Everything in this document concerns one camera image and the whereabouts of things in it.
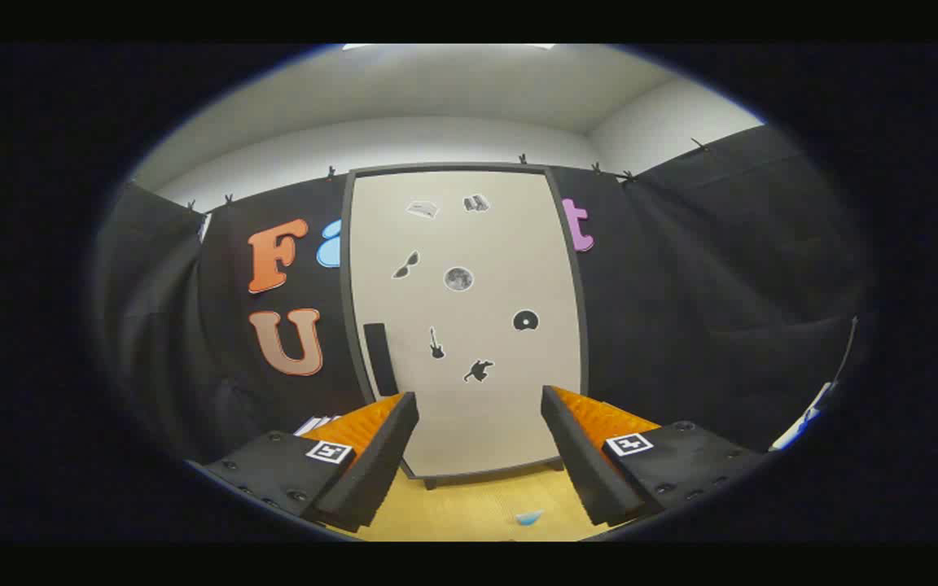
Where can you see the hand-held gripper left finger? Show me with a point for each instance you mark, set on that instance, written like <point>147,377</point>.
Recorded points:
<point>379,464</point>

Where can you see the beige cabinet door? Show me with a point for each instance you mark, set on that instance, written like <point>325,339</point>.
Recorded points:
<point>477,431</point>

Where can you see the grey cabinet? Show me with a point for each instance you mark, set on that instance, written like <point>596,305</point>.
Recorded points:
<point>345,268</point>

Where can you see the white and blue cosmetic tube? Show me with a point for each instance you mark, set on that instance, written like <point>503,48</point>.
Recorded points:
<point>529,518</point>

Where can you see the black backdrop cloth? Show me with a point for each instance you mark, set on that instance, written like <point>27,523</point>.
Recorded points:
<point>681,285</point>

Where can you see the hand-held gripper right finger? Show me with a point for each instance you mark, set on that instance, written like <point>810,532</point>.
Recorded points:
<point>579,464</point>

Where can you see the white and blue object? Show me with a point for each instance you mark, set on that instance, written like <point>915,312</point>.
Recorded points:
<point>799,423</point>

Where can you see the row of black cloth clips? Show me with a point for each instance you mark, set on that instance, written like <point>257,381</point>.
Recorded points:
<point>330,173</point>

